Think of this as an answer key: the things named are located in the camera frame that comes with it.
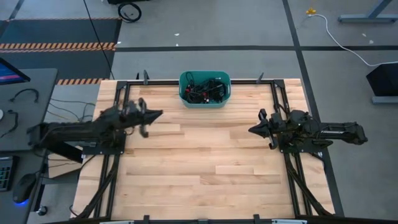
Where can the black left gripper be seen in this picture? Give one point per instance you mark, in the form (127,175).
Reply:
(135,117)

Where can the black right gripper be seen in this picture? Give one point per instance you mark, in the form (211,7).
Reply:
(273,125)

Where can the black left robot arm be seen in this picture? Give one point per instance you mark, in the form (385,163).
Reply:
(77,130)

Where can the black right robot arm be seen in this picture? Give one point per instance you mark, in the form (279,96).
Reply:
(339,132)

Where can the teal plastic bin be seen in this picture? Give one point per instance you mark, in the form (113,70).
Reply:
(205,105)

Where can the black desk leg beam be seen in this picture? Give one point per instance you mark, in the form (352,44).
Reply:
(65,151)

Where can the light wooden board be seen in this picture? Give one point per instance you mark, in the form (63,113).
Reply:
(62,166)

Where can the black mat with hazard stripes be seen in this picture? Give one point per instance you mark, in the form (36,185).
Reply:
(62,31)

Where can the grey desk foot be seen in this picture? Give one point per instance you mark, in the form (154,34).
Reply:
(367,18)
(385,99)

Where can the black box cabinet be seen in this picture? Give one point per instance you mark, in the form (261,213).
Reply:
(384,79)

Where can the black caster wheel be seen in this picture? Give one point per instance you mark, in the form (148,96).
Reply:
(42,210)

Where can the black computer mouse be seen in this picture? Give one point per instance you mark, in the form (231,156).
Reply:
(23,188)

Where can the computer monitor with blue screen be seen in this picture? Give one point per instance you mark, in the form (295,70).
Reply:
(9,74)

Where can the black keyboard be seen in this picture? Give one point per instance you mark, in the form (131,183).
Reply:
(6,174)

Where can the dark grey desk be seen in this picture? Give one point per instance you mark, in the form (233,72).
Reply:
(18,214)

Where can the silver metal bracket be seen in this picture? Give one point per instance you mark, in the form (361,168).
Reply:
(289,221)
(116,222)

